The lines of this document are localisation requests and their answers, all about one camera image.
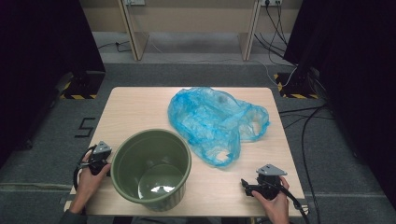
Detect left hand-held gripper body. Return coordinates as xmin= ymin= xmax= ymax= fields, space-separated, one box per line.
xmin=88 ymin=140 xmax=112 ymax=176

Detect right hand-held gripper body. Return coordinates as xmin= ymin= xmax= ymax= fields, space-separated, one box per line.
xmin=253 ymin=163 xmax=288 ymax=201

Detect green plastic bucket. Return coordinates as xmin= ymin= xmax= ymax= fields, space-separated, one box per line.
xmin=110 ymin=128 xmax=192 ymax=213

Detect blue plastic bag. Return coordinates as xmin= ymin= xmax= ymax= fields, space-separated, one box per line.
xmin=167 ymin=86 xmax=271 ymax=168

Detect person's right hand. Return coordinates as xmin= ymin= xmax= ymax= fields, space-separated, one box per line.
xmin=251 ymin=175 xmax=290 ymax=224

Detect person's left hand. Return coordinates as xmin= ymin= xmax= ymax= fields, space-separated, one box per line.
xmin=72 ymin=153 xmax=112 ymax=208

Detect hazard striped stand base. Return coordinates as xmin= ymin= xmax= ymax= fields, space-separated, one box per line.
xmin=59 ymin=70 xmax=106 ymax=101
xmin=274 ymin=72 xmax=321 ymax=100

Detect black curtain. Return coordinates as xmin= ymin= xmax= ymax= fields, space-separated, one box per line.
xmin=283 ymin=0 xmax=396 ymax=213
xmin=0 ymin=0 xmax=106 ymax=171

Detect wooden panel leg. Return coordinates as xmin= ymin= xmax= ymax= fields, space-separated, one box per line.
xmin=116 ymin=0 xmax=149 ymax=62
xmin=237 ymin=0 xmax=262 ymax=62

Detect left hand-held gripper cable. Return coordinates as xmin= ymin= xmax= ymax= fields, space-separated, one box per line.
xmin=73 ymin=145 xmax=96 ymax=191

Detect long black floor cable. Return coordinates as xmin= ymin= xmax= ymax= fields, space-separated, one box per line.
xmin=278 ymin=105 xmax=336 ymax=224

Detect short black floor cable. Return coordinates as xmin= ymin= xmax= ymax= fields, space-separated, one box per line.
xmin=97 ymin=40 xmax=132 ymax=53

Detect black wall socket cables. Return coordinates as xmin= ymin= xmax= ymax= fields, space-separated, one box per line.
xmin=253 ymin=3 xmax=297 ymax=66

